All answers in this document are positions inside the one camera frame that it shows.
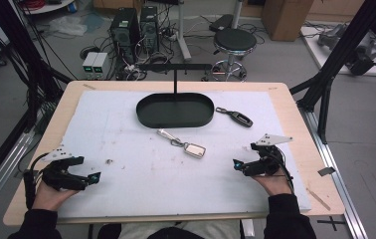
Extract white power supply unit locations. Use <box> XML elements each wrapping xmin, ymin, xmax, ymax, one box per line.
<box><xmin>82</xmin><ymin>51</ymin><xmax>99</xmax><ymax>81</ymax></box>
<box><xmin>92</xmin><ymin>52</ymin><xmax>110</xmax><ymax>81</ymax></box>

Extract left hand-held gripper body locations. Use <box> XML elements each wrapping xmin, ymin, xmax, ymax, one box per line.
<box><xmin>41</xmin><ymin>143</ymin><xmax>79</xmax><ymax>192</ymax></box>

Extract brown cardboard box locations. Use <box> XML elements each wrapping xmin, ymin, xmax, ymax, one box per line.
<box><xmin>261</xmin><ymin>0</ymin><xmax>315</xmax><ymax>43</ymax></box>

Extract black computer tower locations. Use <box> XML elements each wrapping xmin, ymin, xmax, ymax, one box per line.
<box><xmin>138</xmin><ymin>5</ymin><xmax>161</xmax><ymax>55</ymax></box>
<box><xmin>108</xmin><ymin>7</ymin><xmax>141</xmax><ymax>65</ymax></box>

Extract black oval tray with stand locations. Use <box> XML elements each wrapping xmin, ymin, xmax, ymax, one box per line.
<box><xmin>135</xmin><ymin>63</ymin><xmax>216</xmax><ymax>129</ymax></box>

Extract grey device on board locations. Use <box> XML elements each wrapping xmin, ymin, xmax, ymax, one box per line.
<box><xmin>317</xmin><ymin>23</ymin><xmax>376</xmax><ymax>77</ymax></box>

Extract person's left hand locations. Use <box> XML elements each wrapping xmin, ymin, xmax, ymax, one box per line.
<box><xmin>31</xmin><ymin>179</ymin><xmax>79</xmax><ymax>212</ymax></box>

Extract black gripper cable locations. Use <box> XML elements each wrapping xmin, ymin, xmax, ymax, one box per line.
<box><xmin>269</xmin><ymin>148</ymin><xmax>295</xmax><ymax>194</ymax></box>
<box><xmin>22</xmin><ymin>151</ymin><xmax>51</xmax><ymax>211</ymax></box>

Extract black metal frame post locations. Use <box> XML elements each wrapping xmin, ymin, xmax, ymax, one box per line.
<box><xmin>288</xmin><ymin>0</ymin><xmax>376</xmax><ymax>145</ymax></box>
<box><xmin>0</xmin><ymin>0</ymin><xmax>75</xmax><ymax>200</ymax></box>

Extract aluminium rail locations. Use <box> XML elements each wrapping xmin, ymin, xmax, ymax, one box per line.
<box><xmin>0</xmin><ymin>130</ymin><xmax>36</xmax><ymax>225</ymax></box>
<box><xmin>298</xmin><ymin>108</ymin><xmax>371</xmax><ymax>239</ymax></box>

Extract white foam mat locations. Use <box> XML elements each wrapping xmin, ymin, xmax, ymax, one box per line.
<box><xmin>57</xmin><ymin>90</ymin><xmax>312</xmax><ymax>220</ymax></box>

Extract grey tape piece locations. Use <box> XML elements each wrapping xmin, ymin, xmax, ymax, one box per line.
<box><xmin>317</xmin><ymin>166</ymin><xmax>337</xmax><ymax>177</ymax></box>

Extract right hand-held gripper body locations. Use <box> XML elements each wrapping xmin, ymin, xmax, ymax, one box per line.
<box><xmin>251</xmin><ymin>132</ymin><xmax>294</xmax><ymax>177</ymax></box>

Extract black round stool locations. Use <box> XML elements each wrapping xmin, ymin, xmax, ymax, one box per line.
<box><xmin>210</xmin><ymin>27</ymin><xmax>259</xmax><ymax>83</ymax></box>

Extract black car key fob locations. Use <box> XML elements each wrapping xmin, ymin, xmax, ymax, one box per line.
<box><xmin>215</xmin><ymin>106</ymin><xmax>255</xmax><ymax>128</ymax></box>

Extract round white table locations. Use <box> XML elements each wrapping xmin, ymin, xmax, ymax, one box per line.
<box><xmin>19</xmin><ymin>0</ymin><xmax>77</xmax><ymax>16</ymax></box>

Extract clear plastic bag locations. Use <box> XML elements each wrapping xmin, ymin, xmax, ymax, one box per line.
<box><xmin>47</xmin><ymin>15</ymin><xmax>89</xmax><ymax>38</ymax></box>

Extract white desk leg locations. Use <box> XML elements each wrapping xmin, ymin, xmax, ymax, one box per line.
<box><xmin>175</xmin><ymin>0</ymin><xmax>193</xmax><ymax>63</ymax></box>

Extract silver key with keychain tag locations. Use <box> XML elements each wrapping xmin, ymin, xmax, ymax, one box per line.
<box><xmin>156</xmin><ymin>128</ymin><xmax>207</xmax><ymax>160</ymax></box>

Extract white floor board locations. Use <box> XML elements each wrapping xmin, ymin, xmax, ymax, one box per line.
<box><xmin>299</xmin><ymin>25</ymin><xmax>376</xmax><ymax>78</ymax></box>

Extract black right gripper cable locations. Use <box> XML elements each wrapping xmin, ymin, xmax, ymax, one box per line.
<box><xmin>269</xmin><ymin>148</ymin><xmax>295</xmax><ymax>194</ymax></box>

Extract person's lap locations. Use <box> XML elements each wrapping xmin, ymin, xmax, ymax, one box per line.
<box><xmin>95</xmin><ymin>219</ymin><xmax>244</xmax><ymax>239</ymax></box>

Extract person's right hand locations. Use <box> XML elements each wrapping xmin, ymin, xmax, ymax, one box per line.
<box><xmin>252</xmin><ymin>172</ymin><xmax>293</xmax><ymax>197</ymax></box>

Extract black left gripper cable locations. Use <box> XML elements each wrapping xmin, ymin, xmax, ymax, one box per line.
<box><xmin>22</xmin><ymin>151</ymin><xmax>51</xmax><ymax>211</ymax></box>

